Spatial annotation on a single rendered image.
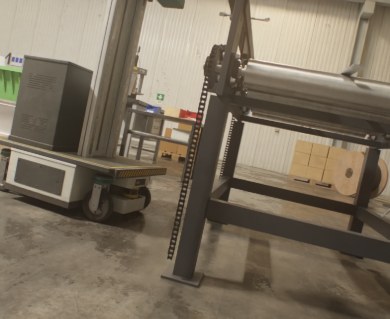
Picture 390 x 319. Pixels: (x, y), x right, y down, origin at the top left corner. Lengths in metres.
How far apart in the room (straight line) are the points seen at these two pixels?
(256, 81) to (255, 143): 10.64
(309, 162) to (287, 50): 4.55
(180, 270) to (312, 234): 0.53
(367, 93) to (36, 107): 1.74
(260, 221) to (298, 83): 0.54
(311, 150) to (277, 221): 7.97
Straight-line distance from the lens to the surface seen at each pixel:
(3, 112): 3.12
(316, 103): 1.70
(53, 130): 2.19
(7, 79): 4.22
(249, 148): 12.03
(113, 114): 2.40
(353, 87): 1.43
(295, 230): 1.43
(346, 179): 8.52
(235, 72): 1.42
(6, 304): 1.19
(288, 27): 12.71
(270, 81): 1.40
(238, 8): 1.45
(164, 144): 7.65
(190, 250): 1.46
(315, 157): 9.33
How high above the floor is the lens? 0.57
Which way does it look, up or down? 3 degrees down
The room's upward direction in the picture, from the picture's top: 12 degrees clockwise
